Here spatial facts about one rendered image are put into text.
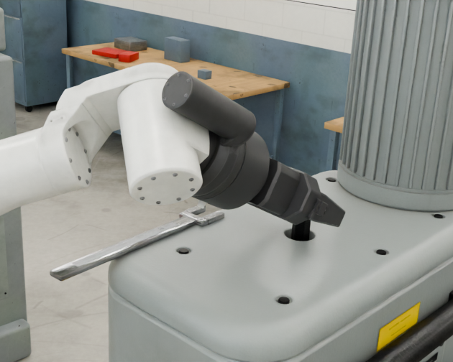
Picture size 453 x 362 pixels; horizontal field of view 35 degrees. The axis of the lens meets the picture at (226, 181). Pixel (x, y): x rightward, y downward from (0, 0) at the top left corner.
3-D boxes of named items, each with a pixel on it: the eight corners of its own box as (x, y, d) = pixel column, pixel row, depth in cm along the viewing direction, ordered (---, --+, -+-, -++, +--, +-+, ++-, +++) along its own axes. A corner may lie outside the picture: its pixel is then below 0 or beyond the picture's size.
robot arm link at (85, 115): (205, 166, 68) (70, 205, 69) (190, 89, 72) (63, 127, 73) (185, 132, 62) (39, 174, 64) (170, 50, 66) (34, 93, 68)
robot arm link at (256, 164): (219, 212, 86) (150, 184, 77) (252, 138, 86) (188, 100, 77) (300, 251, 77) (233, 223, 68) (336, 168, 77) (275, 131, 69)
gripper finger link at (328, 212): (331, 230, 83) (303, 216, 78) (342, 204, 83) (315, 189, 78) (342, 235, 82) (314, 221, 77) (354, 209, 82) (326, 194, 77)
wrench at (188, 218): (67, 286, 73) (67, 279, 73) (43, 272, 75) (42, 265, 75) (223, 217, 91) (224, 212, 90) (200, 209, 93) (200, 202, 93)
